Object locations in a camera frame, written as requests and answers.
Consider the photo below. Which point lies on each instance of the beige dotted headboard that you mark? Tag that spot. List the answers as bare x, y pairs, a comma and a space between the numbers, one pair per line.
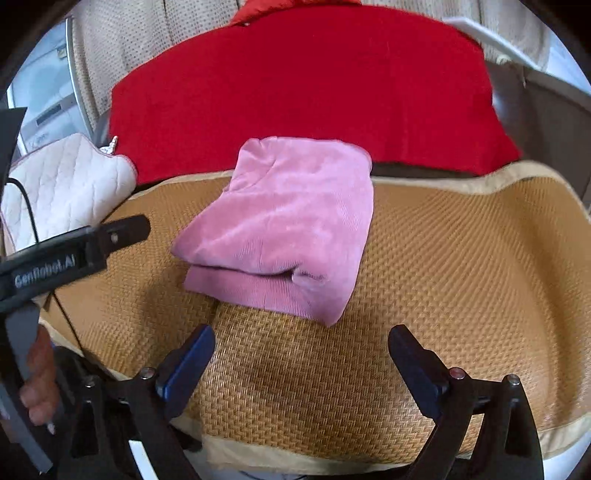
129, 46

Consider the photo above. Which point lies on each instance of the woven bamboo mat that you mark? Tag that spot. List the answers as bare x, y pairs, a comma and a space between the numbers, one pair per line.
461, 258

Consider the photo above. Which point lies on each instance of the small patterned cloth tip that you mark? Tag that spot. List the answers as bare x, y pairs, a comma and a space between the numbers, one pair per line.
111, 146

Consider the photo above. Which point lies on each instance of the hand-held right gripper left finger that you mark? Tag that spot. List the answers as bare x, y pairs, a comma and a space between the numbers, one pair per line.
184, 369

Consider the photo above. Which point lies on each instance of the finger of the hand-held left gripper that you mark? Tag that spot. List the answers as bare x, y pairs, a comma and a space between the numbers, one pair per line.
127, 230

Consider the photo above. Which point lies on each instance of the white quilted pad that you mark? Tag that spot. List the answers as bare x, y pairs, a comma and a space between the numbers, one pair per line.
60, 184

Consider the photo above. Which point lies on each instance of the red blanket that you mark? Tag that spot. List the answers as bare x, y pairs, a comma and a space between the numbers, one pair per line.
300, 83

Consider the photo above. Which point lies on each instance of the red pillow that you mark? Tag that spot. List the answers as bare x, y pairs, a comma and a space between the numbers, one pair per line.
277, 9

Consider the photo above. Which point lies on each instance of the person's left hand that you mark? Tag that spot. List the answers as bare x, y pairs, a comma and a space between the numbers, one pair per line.
41, 378

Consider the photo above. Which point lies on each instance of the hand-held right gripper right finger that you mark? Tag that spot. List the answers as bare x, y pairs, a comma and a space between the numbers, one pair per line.
415, 369

